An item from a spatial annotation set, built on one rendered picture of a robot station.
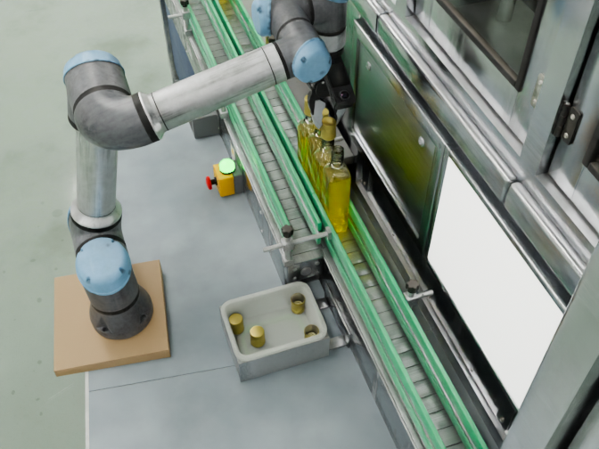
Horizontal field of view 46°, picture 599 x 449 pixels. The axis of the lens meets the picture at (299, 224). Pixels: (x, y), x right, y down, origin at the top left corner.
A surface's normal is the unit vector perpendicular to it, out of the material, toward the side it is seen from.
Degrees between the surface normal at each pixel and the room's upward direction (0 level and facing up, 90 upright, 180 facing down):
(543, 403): 90
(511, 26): 90
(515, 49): 90
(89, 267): 12
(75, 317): 4
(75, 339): 4
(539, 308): 90
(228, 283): 0
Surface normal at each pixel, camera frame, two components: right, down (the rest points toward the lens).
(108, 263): 0.04, -0.51
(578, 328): -0.94, 0.24
